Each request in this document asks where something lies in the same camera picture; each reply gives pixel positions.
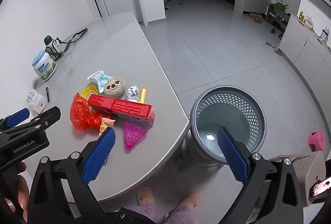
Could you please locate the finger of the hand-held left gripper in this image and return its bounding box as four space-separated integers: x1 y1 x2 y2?
0 106 62 137
0 107 30 132

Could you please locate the sloth plush toy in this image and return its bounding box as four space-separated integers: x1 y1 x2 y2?
103 76 127 99

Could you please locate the pink plastic stool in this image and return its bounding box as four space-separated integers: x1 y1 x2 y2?
307 130 326 152

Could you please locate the person's leg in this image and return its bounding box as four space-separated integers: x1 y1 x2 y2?
163 191 203 224
124 186 158 224

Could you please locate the water bottle with green strap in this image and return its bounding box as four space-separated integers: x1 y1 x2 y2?
43 28 89 61

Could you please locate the red plastic bag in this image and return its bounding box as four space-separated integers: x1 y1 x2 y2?
70 92 114 131

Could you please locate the grey perforated waste basket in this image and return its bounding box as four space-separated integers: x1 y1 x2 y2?
187 85 267 168

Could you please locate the white bottle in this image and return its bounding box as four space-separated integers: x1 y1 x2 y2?
319 27 330 44

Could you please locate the yellow foam tube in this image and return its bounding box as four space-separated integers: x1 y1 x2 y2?
139 86 148 105

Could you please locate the beige plastic stool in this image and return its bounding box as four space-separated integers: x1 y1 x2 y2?
269 151 327 208

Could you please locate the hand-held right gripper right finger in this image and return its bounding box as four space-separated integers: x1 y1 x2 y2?
217 127 303 224

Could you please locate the person's left hand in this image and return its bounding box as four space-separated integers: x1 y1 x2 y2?
5 161 30 223

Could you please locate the white blue snack wrapper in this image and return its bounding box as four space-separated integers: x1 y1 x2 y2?
86 69 114 93

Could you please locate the white tissue pack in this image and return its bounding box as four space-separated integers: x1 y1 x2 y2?
25 89 48 113

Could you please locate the white counter cabinet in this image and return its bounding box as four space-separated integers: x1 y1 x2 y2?
276 14 331 101

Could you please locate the cardboard box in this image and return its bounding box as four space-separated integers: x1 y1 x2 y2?
249 12 263 24

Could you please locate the yellow plastic ring bowl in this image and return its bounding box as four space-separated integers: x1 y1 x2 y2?
81 85 99 99

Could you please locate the person's right leg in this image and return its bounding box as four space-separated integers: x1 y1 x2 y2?
163 191 203 224

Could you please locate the smartphone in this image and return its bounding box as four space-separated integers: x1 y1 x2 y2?
309 176 331 199

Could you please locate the red toothpaste box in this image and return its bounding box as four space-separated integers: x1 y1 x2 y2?
87 94 157 126

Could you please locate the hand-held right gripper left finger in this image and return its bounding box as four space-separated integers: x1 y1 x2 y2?
28 127 117 224

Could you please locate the milk powder can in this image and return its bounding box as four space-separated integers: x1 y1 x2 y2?
31 50 57 81

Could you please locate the shoe rack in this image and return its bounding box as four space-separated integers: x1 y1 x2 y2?
265 3 291 30

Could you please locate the small orange snack wrapper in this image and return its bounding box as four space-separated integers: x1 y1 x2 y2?
99 118 116 137

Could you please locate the crumpled paper ball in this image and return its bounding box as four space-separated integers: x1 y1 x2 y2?
125 85 140 101

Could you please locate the green bag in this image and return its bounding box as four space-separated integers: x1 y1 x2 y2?
274 0 290 12

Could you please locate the person's left leg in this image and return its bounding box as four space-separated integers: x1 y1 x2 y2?
124 186 158 224

